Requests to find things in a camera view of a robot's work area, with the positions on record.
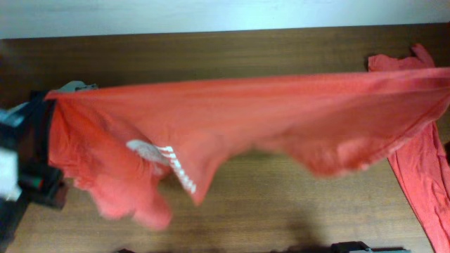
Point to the orange soccer print t-shirt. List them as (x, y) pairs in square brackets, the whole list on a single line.
[(118, 143)]

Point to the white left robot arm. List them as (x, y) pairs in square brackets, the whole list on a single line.
[(26, 174)]

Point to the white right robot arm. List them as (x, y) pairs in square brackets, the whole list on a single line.
[(361, 247)]

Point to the light grey folded t-shirt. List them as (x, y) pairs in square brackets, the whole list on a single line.
[(75, 86)]

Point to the red heathered t-shirt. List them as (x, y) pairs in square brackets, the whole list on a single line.
[(419, 160)]

